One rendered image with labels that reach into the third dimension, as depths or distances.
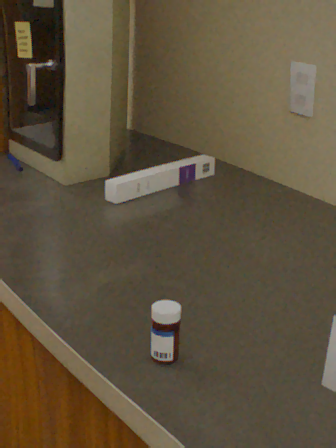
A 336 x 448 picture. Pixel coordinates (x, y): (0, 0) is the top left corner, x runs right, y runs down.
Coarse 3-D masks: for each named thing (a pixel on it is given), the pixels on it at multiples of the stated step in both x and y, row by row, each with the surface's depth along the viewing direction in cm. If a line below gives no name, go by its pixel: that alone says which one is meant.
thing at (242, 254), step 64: (0, 192) 126; (64, 192) 127; (192, 192) 128; (256, 192) 129; (0, 256) 97; (64, 256) 98; (128, 256) 99; (192, 256) 100; (256, 256) 100; (320, 256) 100; (64, 320) 80; (128, 320) 81; (192, 320) 81; (256, 320) 81; (320, 320) 81; (128, 384) 67; (192, 384) 67; (256, 384) 67; (320, 384) 67
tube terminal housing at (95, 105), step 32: (64, 0) 116; (96, 0) 119; (128, 0) 138; (64, 32) 118; (96, 32) 122; (128, 32) 141; (96, 64) 125; (128, 64) 145; (64, 96) 123; (96, 96) 127; (64, 128) 126; (96, 128) 130; (32, 160) 142; (64, 160) 128; (96, 160) 133
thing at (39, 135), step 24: (0, 0) 136; (24, 0) 127; (48, 0) 118; (48, 24) 120; (48, 48) 122; (24, 72) 134; (48, 72) 124; (24, 96) 137; (48, 96) 126; (24, 120) 139; (48, 120) 128; (24, 144) 141; (48, 144) 130
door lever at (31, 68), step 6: (48, 60) 123; (30, 66) 120; (36, 66) 121; (42, 66) 122; (48, 66) 123; (30, 72) 121; (30, 78) 121; (30, 84) 122; (36, 84) 122; (30, 90) 122; (30, 96) 123; (30, 102) 123; (36, 102) 124
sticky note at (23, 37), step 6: (18, 24) 132; (24, 24) 129; (18, 30) 132; (24, 30) 130; (18, 36) 133; (24, 36) 130; (30, 36) 128; (18, 42) 134; (24, 42) 131; (30, 42) 129; (18, 48) 134; (24, 48) 132; (30, 48) 129; (18, 54) 135; (24, 54) 132; (30, 54) 130
